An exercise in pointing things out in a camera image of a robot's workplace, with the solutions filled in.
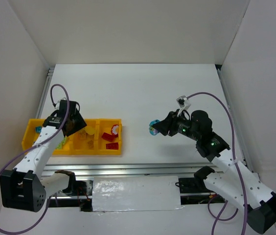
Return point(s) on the blue long lego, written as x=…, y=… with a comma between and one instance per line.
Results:
x=38, y=129

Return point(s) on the white taped sheet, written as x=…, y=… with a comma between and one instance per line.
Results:
x=145, y=193

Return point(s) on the red rectangular lego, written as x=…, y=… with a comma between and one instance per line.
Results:
x=108, y=137

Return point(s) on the aluminium rail frame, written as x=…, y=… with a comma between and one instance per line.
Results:
x=138, y=94

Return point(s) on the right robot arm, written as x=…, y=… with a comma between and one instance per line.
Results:
x=238, y=185

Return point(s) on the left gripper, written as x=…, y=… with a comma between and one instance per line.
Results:
x=77, y=122

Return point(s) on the small orange lego in bin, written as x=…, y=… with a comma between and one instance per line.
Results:
x=90, y=144

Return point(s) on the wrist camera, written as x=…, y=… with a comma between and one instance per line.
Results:
x=57, y=104
x=183, y=103

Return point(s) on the red arched lego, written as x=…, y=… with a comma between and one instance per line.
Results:
x=115, y=130

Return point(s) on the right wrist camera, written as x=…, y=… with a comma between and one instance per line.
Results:
x=183, y=103

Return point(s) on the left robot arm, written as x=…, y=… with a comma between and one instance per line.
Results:
x=22, y=187

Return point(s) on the yellow rounded lego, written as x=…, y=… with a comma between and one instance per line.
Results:
x=90, y=130

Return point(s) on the yellow lego brick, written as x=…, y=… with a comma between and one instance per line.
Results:
x=82, y=135

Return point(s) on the teal decorated round lego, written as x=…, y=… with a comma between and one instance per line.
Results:
x=152, y=130

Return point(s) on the light green lego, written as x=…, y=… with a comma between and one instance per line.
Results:
x=65, y=140

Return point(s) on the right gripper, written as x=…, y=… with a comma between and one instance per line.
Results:
x=172, y=123

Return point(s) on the pale green small lego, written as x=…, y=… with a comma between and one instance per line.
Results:
x=59, y=146

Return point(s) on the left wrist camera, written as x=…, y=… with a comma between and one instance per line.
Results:
x=57, y=104

